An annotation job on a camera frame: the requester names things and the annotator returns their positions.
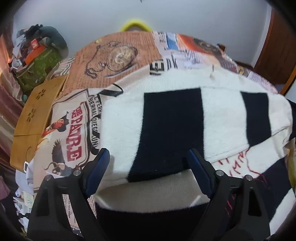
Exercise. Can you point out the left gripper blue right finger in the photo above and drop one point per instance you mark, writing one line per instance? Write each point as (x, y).
(235, 211)

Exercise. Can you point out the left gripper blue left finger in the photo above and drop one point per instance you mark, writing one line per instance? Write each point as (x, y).
(48, 219)

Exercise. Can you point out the black white striped sweater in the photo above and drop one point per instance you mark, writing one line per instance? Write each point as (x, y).
(159, 130)

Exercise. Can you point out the pile of papers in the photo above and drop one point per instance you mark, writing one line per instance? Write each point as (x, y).
(23, 197)

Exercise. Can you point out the newspaper print bed blanket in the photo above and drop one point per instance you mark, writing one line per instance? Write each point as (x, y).
(73, 138)

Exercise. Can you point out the wooden lap desk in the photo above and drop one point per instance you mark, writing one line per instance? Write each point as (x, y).
(33, 120)

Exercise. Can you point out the striped red orange curtain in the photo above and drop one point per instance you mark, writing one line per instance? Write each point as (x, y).
(11, 106)

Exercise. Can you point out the green patterned storage basket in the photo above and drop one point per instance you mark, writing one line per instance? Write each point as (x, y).
(35, 73)

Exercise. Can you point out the brown wooden door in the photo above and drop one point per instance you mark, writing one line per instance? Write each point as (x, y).
(277, 58)

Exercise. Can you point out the orange box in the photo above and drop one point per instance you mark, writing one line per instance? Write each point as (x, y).
(35, 53)

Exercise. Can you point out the grey plush toy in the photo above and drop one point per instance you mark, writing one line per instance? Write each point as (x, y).
(51, 37)

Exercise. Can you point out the yellow foam bed rail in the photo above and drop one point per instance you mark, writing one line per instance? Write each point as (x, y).
(135, 25)

